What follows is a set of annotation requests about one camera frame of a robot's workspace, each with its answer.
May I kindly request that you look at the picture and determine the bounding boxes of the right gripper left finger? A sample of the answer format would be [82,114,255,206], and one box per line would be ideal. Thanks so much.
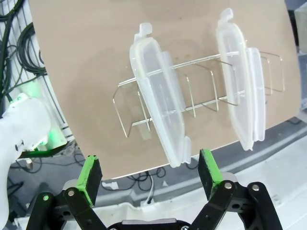
[26,155,107,230]

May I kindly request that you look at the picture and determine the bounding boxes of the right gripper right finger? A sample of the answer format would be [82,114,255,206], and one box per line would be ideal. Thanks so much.
[191,148,283,230]

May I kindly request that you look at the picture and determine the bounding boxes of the clear plastic container lid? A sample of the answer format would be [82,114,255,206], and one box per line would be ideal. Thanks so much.
[215,8,267,151]
[129,23,192,168]

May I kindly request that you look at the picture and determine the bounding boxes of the black cables under table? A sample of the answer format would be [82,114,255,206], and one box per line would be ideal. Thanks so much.
[102,166,170,194]

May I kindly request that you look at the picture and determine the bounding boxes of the metal wire lid rack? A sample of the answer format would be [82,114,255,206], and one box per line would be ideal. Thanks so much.
[111,51,286,138]

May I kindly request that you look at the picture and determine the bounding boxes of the black cable bundle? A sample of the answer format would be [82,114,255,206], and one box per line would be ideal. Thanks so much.
[0,0,47,96]

